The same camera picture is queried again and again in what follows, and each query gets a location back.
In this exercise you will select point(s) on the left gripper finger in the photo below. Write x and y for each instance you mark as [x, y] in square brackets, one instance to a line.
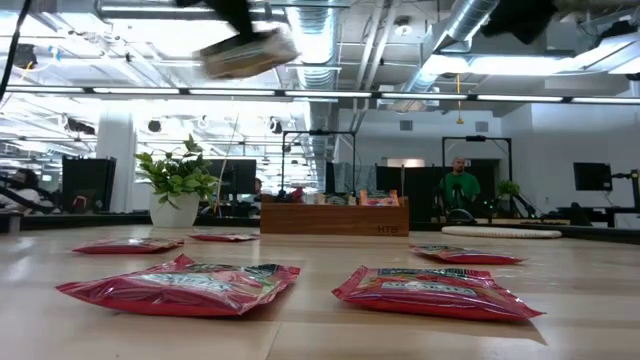
[240, 20]

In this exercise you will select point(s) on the red strawberry tea packet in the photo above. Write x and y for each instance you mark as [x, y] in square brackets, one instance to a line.
[435, 295]
[223, 237]
[465, 256]
[130, 246]
[185, 290]

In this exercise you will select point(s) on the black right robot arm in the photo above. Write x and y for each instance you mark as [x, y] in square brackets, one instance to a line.
[520, 20]

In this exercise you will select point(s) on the wooden three-compartment tea box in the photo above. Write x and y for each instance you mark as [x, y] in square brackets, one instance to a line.
[330, 220]

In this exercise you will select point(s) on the black round ceiling lamp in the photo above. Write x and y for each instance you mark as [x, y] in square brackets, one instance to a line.
[275, 125]
[24, 56]

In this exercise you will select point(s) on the long ceiling light strip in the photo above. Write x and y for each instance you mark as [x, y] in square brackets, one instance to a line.
[325, 94]

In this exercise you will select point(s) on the black computer monitor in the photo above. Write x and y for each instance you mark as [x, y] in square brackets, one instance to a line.
[240, 176]

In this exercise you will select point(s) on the person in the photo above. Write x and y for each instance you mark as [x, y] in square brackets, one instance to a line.
[459, 186]
[258, 186]
[25, 180]

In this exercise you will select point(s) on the green plant in white pot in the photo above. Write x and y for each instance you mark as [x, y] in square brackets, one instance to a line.
[175, 212]

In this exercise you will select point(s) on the black tower cabinet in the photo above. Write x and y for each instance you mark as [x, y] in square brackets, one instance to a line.
[87, 185]

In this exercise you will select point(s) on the yellow hanging pendant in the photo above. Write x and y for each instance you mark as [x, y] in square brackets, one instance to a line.
[459, 120]

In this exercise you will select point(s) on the background green plant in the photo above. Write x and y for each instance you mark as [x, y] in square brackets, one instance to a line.
[507, 189]

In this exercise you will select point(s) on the silver ribbed ventilation duct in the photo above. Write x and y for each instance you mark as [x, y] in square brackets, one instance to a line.
[317, 50]

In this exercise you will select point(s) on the black background rig frame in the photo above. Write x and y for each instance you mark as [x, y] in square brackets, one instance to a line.
[476, 138]
[320, 132]

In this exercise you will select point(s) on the grey wall vent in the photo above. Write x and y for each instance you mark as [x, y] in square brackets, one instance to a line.
[406, 125]
[481, 126]

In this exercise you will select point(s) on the silver smooth ventilation duct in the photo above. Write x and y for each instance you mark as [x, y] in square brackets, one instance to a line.
[460, 25]

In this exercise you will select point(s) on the black wall screen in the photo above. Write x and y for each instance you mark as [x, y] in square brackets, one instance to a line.
[592, 176]

